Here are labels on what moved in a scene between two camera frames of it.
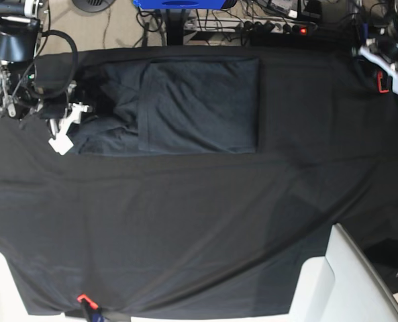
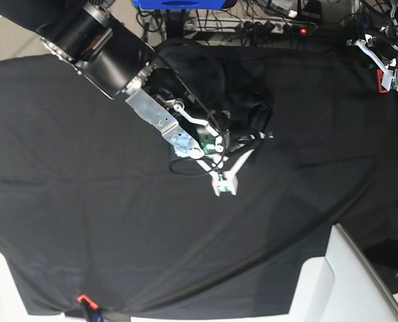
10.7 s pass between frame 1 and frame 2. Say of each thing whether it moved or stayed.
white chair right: stayed
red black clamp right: stayed
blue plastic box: stayed
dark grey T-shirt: moved
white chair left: stayed
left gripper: moved
